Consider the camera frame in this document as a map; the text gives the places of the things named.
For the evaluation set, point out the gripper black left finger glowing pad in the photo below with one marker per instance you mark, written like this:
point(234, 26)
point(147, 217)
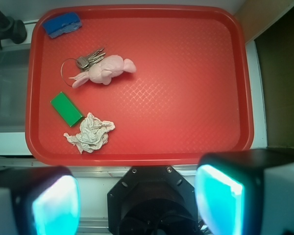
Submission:
point(39, 201)

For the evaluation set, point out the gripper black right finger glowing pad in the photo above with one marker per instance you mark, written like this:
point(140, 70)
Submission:
point(248, 192)

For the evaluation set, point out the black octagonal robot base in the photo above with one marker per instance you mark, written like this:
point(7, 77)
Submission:
point(153, 200)

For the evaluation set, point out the crumpled white paper towel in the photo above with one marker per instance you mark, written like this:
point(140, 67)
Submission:
point(93, 134)

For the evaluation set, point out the green rectangular block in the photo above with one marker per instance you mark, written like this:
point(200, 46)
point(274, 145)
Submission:
point(66, 109)

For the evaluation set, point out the metal sink basin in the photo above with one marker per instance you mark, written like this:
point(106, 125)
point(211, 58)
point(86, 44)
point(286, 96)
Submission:
point(13, 88)

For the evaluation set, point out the pink fish toy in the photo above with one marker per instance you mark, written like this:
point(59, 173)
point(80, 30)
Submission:
point(103, 72)

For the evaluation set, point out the black faucet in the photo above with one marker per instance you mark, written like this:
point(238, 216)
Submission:
point(12, 29)

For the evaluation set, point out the blue sponge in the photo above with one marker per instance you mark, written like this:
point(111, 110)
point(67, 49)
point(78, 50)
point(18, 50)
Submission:
point(63, 24)

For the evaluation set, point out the silver keys on ring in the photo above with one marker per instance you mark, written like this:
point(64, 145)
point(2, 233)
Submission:
point(84, 63)

